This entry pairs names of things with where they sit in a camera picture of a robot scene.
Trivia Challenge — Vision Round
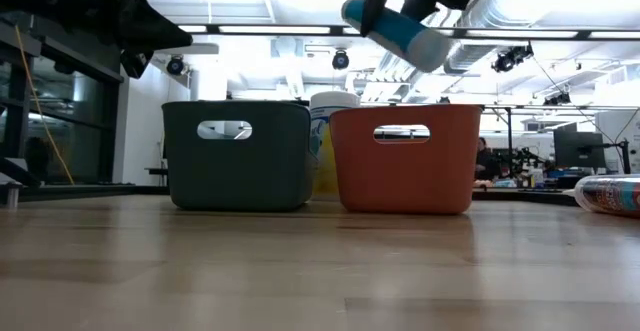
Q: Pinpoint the hanging yellow cable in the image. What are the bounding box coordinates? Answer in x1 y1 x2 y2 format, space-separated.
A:
13 23 76 187

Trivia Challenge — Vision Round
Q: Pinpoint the orange sealant tube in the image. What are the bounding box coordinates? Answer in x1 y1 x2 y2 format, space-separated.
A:
573 172 640 218

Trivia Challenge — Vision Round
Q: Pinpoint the black ceiling spotlight cluster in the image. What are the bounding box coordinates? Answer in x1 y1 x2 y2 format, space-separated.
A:
491 42 535 75

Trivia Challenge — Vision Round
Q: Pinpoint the long ceiling light bar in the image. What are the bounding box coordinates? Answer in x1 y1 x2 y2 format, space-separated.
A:
177 22 640 41

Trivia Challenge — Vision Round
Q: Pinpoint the silver ventilation duct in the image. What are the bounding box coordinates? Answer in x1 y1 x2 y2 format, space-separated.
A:
442 0 556 75

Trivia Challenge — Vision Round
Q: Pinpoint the dark background monitor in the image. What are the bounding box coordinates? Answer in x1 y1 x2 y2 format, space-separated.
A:
552 122 607 170

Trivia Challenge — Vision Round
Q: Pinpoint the person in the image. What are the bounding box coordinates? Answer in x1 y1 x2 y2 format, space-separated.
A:
473 136 502 183

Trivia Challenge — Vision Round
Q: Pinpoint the black stand post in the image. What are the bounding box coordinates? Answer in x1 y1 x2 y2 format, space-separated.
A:
505 106 514 180

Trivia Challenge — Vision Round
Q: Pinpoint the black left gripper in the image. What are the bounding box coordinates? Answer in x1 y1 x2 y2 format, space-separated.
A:
49 0 194 80

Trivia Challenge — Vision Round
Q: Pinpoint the black ceiling camera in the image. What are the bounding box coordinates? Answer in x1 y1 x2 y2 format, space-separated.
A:
331 49 351 71
166 54 187 77

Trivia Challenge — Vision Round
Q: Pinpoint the teal plastic bin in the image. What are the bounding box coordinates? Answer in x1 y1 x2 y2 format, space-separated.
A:
161 99 319 212

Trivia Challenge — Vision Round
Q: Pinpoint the white-lidded Lysol wipes canister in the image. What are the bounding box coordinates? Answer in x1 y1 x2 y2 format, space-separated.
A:
308 89 362 196

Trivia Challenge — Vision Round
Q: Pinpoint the blue silicone tube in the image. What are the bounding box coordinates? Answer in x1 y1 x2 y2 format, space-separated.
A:
340 0 454 75

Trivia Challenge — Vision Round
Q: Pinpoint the orange plastic bin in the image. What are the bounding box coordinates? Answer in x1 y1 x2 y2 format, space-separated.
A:
328 103 485 216

